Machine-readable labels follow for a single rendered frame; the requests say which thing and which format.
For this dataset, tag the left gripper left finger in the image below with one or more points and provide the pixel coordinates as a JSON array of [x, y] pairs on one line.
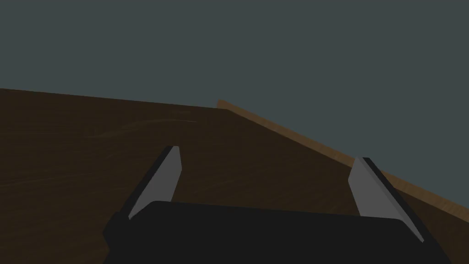
[[161, 179]]

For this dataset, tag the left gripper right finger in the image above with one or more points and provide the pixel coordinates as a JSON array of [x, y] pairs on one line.
[[377, 194]]

